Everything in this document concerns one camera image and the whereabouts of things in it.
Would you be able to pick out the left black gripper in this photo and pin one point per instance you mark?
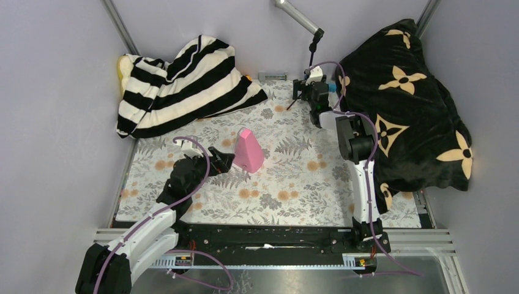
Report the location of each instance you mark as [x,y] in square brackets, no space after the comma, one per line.
[223,163]

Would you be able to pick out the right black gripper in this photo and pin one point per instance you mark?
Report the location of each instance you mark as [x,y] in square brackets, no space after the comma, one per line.
[298,86]

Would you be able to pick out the pink metronome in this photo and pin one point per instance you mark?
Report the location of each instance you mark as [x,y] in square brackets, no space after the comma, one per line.
[248,153]

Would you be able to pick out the silver flashlight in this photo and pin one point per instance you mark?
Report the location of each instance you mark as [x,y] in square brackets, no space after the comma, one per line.
[306,23]

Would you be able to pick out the black white striped pillow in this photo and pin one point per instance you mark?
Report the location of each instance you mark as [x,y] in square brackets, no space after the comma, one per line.
[201,82]

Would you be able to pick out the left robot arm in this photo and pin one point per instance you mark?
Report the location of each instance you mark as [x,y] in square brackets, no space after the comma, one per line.
[115,267]

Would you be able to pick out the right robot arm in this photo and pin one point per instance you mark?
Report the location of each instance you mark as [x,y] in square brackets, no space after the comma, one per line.
[356,142]

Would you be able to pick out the floral patterned table cloth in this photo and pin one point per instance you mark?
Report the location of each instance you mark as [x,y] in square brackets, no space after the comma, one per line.
[302,181]

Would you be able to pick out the black floral patterned blanket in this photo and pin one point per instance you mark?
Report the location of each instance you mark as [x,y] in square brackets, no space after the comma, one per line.
[422,141]

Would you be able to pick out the yellow plush item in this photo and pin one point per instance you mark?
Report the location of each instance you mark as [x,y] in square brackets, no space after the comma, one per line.
[124,68]

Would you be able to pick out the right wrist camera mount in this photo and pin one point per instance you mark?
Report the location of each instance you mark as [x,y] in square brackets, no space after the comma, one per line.
[314,74]

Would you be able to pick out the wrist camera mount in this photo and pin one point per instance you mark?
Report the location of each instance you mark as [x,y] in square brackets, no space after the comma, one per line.
[314,74]
[189,147]

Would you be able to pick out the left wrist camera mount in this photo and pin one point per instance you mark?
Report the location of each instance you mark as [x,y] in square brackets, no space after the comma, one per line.
[189,147]

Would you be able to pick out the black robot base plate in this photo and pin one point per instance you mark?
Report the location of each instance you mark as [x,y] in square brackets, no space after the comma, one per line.
[258,245]

